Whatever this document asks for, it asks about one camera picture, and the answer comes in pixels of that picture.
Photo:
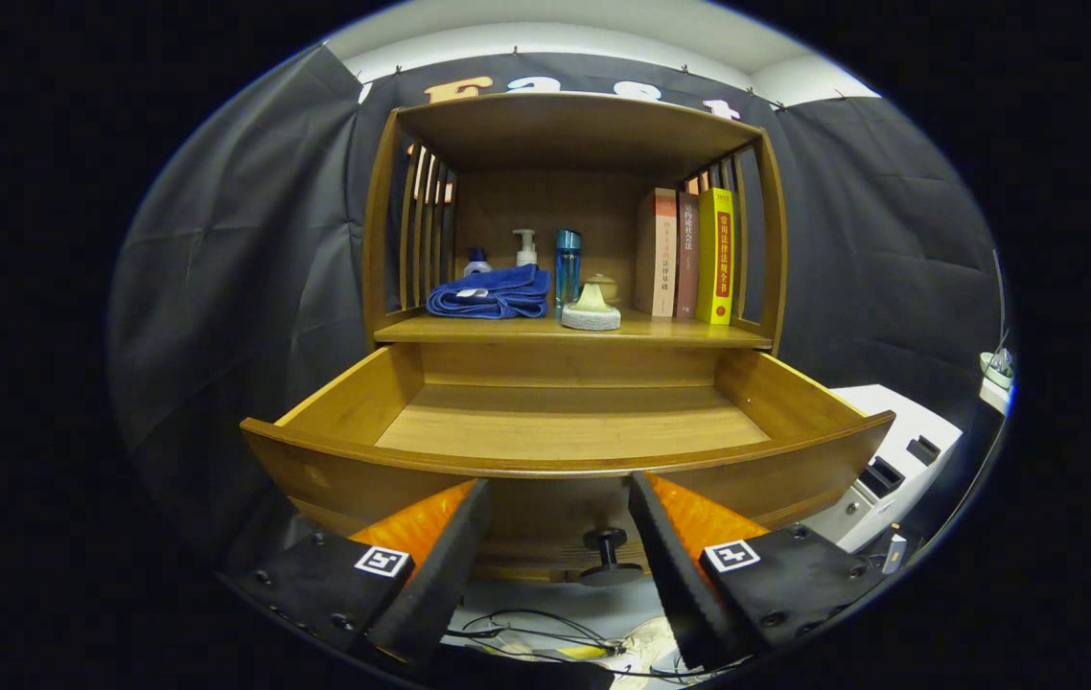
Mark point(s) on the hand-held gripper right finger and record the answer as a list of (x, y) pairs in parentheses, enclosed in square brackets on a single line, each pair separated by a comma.
[(684, 585)]

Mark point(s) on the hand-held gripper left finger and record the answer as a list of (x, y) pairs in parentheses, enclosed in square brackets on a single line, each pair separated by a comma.
[(440, 575)]

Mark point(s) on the black drawer knob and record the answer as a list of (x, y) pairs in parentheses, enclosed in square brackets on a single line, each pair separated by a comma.
[(608, 551)]

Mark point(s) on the wooden drawer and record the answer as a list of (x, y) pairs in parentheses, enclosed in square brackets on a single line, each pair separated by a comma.
[(565, 422)]

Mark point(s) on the green and white scrub brush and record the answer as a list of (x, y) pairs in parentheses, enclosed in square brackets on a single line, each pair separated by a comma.
[(591, 311)]

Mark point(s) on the wooden countertop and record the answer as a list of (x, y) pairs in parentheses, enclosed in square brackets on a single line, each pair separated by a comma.
[(661, 331)]

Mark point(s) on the wooden cabinet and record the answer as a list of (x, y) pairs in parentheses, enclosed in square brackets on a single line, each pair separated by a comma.
[(555, 134)]

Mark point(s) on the blue folded towel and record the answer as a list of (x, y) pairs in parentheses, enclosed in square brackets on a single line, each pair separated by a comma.
[(498, 287)]

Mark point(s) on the beige lidded teacup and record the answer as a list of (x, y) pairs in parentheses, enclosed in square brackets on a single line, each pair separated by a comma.
[(608, 285)]

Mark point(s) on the small white blue-capped bottle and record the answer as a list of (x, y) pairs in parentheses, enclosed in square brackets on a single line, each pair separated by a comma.
[(477, 265)]

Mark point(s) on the brown book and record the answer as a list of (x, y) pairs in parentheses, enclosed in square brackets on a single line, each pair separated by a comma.
[(687, 259)]

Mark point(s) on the yellow book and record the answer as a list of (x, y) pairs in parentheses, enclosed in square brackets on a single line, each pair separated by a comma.
[(720, 259)]

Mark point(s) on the blue glass bottle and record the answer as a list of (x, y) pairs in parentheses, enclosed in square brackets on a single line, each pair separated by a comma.
[(568, 268)]

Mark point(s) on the white pump bottle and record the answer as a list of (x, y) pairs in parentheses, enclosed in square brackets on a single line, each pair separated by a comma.
[(526, 254)]

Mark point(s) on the orange and white book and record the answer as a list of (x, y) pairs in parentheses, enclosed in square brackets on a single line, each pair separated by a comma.
[(662, 249)]

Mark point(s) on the pale green object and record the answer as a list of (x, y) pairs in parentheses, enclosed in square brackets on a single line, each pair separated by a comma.
[(996, 369)]

